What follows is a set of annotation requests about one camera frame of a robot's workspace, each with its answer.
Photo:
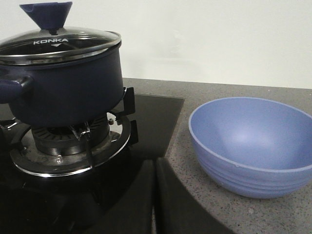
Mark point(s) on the black burner pan support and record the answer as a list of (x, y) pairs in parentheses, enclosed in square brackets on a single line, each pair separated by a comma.
[(75, 149)]

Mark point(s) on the glass pot lid blue knob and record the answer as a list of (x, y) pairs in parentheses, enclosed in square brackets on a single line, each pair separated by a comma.
[(52, 42)]

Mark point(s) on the black glass gas stove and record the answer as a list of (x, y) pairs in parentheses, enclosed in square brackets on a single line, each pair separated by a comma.
[(49, 205)]

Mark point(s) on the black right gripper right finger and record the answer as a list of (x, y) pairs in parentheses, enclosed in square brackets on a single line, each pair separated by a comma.
[(177, 212)]

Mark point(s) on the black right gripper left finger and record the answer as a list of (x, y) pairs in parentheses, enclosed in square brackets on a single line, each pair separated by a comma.
[(131, 212)]

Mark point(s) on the dark blue cooking pot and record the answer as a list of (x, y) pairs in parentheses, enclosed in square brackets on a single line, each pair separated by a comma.
[(62, 94)]

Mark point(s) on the light blue plastic bowl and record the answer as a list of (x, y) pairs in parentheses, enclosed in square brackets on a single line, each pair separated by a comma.
[(253, 147)]

